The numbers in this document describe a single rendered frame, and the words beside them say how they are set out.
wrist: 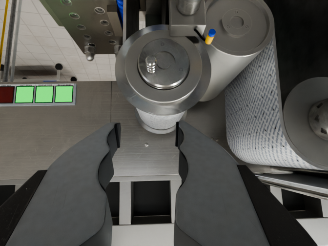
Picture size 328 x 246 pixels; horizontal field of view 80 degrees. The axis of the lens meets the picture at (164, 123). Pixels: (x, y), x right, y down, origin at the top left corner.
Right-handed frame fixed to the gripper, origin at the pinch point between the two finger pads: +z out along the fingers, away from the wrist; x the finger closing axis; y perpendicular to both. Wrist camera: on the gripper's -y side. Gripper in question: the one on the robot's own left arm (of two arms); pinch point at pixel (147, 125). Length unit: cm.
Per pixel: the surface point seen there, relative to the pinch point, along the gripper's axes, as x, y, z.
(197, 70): 6.7, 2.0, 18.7
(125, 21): -4.2, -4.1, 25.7
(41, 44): -139, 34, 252
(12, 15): -59, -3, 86
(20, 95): -41, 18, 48
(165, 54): 2.0, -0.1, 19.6
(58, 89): -30, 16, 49
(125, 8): -4.2, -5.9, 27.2
